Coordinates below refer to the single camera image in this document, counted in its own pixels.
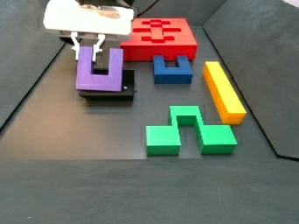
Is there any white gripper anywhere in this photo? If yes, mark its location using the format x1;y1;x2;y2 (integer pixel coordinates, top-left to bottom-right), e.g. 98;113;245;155
42;0;136;61

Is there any purple U-shaped block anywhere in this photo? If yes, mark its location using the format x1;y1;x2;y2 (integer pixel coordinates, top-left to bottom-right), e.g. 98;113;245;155
76;46;122;92

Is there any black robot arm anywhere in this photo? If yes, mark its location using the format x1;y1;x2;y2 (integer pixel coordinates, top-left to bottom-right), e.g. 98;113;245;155
42;0;138;60

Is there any red slotted board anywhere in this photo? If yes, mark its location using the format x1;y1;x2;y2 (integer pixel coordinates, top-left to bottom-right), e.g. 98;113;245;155
120;17;197;61

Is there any black angled fixture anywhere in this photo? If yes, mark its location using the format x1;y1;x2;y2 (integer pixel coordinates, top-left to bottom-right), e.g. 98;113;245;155
78;70;136;102

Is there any blue U-shaped block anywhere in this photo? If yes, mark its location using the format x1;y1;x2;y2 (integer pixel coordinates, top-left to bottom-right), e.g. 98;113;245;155
153;55;192;84

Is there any yellow long bar block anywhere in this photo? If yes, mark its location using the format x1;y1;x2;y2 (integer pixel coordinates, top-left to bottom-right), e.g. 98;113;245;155
203;61;247;124

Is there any green zigzag block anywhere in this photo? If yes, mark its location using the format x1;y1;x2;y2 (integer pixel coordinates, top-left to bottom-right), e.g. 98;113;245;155
145;106;237;156

